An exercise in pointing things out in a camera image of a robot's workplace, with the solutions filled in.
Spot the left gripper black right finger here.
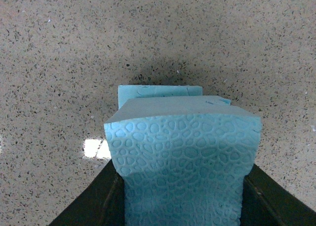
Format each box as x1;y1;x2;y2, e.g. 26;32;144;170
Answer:
240;165;316;226

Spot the light blue foam block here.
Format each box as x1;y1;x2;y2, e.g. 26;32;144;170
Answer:
118;85;232;111
104;95;262;226

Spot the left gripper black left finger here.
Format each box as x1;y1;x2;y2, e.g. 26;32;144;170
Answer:
50;161;124;226

